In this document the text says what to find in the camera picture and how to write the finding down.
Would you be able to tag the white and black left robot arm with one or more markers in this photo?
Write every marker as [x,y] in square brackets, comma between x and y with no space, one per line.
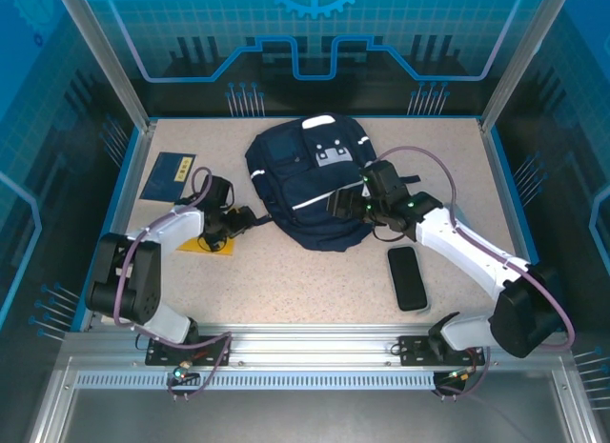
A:
[186,226]

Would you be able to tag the aluminium frame post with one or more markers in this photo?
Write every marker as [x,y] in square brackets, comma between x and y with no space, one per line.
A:
[114,66]
[522,57]

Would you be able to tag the aluminium side rail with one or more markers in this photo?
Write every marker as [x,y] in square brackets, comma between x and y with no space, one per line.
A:
[125,200]

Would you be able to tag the navy blue backpack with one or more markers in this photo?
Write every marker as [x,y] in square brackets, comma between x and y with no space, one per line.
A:
[295,186]

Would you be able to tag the dark blue book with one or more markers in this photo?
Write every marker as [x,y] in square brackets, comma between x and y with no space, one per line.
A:
[164,178]

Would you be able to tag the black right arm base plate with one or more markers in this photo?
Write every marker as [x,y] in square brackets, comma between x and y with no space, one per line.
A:
[410,350]

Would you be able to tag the black smartphone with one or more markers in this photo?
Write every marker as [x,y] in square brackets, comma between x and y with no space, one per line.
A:
[407,278]

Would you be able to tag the yellow book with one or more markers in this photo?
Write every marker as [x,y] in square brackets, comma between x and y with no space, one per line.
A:
[190,247]

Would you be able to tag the aluminium front rail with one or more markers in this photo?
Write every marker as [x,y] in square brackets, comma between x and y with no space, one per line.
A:
[310,343]

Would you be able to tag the green-lit power connector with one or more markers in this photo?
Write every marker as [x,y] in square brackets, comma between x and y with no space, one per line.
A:
[457,376]
[181,374]

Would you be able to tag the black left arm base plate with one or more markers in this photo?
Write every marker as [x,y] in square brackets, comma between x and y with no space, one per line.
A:
[159,352]

